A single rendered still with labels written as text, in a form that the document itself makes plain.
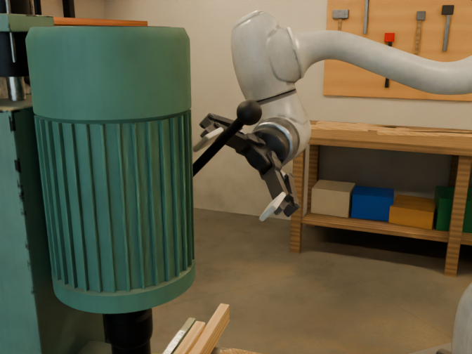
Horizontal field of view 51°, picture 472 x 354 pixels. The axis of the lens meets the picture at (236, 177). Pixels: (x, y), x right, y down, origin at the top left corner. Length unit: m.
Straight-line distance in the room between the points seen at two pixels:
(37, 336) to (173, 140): 0.30
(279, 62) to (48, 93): 0.52
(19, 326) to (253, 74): 0.58
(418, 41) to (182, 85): 3.29
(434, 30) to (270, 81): 2.90
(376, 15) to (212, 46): 1.28
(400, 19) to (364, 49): 2.80
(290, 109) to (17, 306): 0.58
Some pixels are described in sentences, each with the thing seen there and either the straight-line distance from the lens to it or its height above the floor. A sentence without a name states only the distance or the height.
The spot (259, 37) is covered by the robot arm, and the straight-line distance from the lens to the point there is 0.95.
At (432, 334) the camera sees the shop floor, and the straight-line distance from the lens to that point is 2.89.
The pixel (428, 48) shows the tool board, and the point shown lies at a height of 1.40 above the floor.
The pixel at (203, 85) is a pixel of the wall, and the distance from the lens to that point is 4.19.
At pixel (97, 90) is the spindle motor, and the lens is 0.51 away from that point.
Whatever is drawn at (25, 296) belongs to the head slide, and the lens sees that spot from 0.67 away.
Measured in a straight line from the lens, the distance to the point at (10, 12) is 0.64.
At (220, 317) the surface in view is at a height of 0.94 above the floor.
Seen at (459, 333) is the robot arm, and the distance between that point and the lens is 1.27.
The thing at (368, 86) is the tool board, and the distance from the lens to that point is 3.83.
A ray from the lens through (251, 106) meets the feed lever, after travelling 0.67.
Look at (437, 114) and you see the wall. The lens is 3.86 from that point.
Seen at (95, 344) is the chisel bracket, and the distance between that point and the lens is 0.78.
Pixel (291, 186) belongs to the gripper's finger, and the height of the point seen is 1.26.
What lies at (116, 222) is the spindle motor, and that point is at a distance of 0.54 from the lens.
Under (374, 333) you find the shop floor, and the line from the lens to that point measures 2.80.
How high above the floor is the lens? 1.50
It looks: 16 degrees down
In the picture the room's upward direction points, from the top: straight up
